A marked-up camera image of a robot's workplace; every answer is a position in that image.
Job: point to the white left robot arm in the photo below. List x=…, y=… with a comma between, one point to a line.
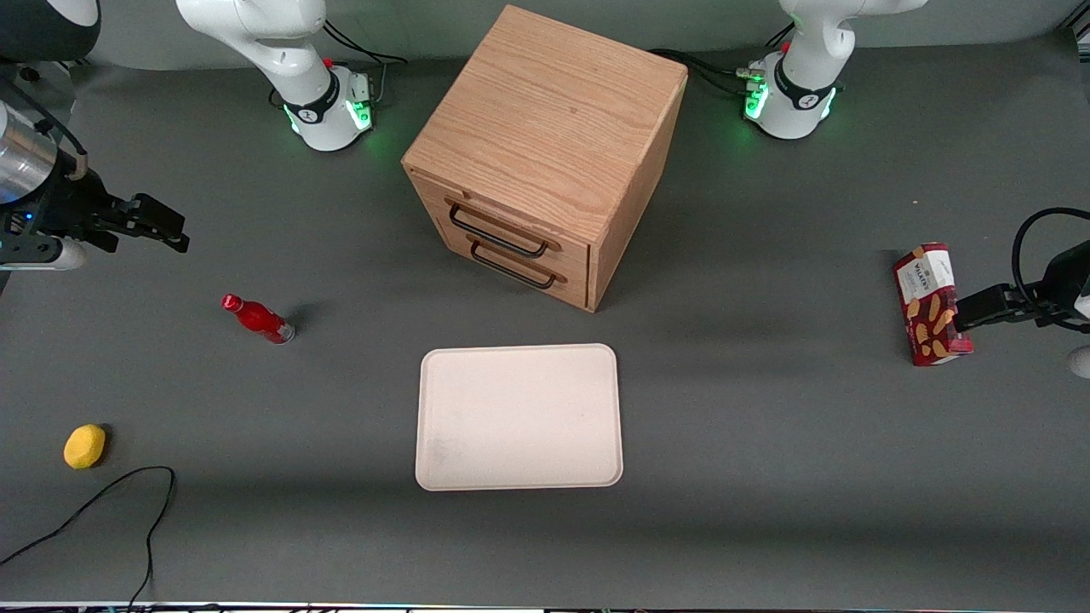
x=809, y=77

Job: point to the red cookie box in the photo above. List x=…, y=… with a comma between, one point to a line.
x=928, y=317

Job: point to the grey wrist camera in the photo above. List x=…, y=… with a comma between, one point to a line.
x=1081, y=362
x=47, y=254

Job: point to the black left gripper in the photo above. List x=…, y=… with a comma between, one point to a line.
x=1065, y=283

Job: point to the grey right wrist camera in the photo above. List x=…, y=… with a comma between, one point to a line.
x=47, y=254

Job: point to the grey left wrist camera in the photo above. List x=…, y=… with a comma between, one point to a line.
x=1081, y=362

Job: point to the cream plastic tray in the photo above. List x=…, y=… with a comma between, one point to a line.
x=519, y=417

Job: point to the red bottle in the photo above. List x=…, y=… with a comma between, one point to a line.
x=260, y=320

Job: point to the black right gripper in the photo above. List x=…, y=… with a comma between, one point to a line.
x=70, y=207

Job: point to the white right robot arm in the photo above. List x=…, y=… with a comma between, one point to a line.
x=281, y=51

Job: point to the yellow lemon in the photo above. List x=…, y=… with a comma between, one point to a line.
x=84, y=447

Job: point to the oak wooden drawer cabinet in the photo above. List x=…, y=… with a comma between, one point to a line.
x=553, y=111

